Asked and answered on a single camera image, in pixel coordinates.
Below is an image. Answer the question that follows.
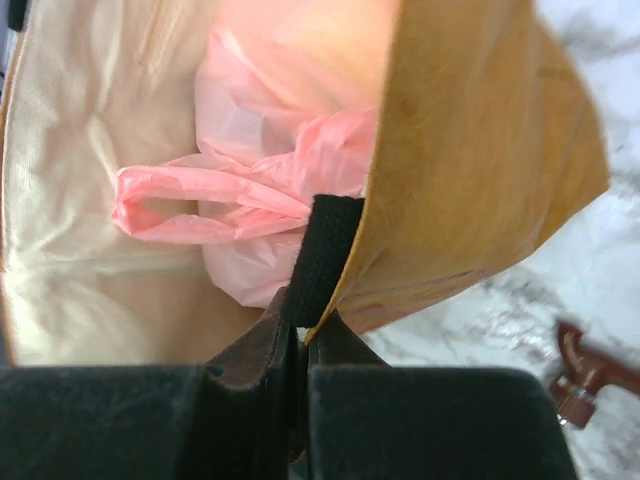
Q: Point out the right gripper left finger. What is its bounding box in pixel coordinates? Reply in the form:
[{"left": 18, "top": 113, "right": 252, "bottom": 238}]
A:
[{"left": 1, "top": 289, "right": 299, "bottom": 479}]

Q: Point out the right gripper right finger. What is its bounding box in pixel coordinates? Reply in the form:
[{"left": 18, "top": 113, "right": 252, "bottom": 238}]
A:
[{"left": 306, "top": 313, "right": 578, "bottom": 480}]

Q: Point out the yellow Trader Joe's tote bag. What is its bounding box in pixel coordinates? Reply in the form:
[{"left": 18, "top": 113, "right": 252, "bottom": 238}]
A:
[{"left": 1, "top": 0, "right": 608, "bottom": 365}]

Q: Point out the pink plastic grocery bag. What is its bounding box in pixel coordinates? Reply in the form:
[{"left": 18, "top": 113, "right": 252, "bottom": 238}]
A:
[{"left": 112, "top": 24, "right": 376, "bottom": 308}]

